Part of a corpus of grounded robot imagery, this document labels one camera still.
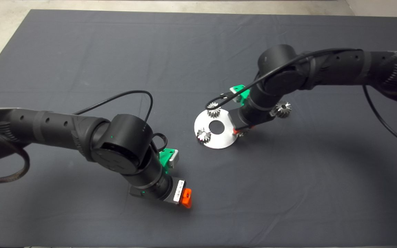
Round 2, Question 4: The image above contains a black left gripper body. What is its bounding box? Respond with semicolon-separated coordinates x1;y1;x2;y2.
130;176;186;206

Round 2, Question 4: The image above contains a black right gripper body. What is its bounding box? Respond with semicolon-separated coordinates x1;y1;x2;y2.
228;103;275;132

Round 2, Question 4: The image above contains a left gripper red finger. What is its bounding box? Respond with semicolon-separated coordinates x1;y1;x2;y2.
180;188;192;209

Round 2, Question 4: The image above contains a large steel gear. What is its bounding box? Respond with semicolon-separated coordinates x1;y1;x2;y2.
270;101;292;118

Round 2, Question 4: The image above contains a round metal plate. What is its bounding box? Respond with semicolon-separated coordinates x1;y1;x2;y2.
194;110;239;149

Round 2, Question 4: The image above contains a dark grey table cloth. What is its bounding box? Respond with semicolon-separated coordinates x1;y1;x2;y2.
0;10;397;248

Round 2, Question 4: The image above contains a right wrist green camera mount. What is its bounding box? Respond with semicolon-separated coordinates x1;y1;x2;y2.
232;85;251;104

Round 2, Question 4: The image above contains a wrist green camera mount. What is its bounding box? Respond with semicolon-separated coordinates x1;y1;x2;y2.
159;148;176;174
232;85;251;104

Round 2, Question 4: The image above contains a right wrist black camera cable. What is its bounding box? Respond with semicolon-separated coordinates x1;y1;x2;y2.
205;48;397;152

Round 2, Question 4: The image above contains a wrist black camera cable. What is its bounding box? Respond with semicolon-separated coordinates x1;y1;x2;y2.
74;90;169;152
205;48;397;152

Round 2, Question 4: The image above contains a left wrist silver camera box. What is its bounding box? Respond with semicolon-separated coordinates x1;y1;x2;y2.
167;149;179;169

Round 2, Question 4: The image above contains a left wrist green camera mount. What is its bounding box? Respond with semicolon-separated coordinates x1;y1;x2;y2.
159;148;176;174

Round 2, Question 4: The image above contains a left wrist black camera cable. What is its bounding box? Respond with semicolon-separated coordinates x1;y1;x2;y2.
74;90;169;152

